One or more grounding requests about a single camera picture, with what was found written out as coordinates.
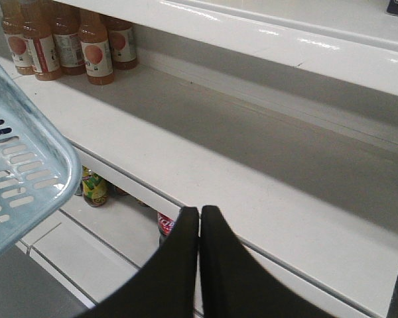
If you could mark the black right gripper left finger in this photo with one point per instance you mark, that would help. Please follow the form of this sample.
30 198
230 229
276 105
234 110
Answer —
165 285

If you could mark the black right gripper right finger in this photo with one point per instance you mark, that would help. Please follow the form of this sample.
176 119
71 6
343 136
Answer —
234 284

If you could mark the light blue plastic basket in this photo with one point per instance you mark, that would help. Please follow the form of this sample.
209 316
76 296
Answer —
39 168

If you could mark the red label cola bottle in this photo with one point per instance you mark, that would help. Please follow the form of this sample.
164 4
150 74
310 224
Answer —
165 224

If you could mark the green yellow tea bottle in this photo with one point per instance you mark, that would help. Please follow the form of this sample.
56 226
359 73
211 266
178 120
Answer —
94 188

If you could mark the white store shelving unit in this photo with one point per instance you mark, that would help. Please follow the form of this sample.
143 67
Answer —
284 114

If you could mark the front peach juice bottle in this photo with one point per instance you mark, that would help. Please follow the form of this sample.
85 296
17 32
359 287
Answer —
95 48

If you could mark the peach juice bottle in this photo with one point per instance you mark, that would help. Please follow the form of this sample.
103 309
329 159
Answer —
95 48
12 25
65 27
39 39

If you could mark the right rear peach bottle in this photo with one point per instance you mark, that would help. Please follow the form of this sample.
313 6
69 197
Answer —
122 43

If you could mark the rear peach juice bottle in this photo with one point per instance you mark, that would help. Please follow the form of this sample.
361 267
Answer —
65 27

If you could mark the left peach juice bottle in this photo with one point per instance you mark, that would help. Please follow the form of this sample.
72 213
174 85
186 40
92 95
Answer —
12 25

